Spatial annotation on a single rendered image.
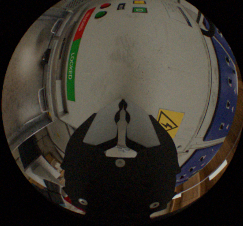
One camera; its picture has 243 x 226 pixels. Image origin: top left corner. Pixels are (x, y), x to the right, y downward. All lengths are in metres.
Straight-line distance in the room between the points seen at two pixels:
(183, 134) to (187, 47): 0.17
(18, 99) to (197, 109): 0.55
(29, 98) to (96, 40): 0.35
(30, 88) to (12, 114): 0.16
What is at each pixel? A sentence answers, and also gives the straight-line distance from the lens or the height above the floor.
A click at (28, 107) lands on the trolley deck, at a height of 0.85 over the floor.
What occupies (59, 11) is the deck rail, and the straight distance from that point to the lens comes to 0.52.
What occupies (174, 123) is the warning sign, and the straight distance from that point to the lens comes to 0.15.
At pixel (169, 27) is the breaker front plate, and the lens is 0.18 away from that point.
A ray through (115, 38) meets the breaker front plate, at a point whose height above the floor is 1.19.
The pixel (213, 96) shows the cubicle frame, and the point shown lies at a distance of 0.44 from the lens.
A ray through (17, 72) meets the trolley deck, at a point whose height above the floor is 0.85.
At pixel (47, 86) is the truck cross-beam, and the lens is 0.35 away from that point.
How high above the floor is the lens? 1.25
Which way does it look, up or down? 13 degrees down
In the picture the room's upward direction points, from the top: 100 degrees clockwise
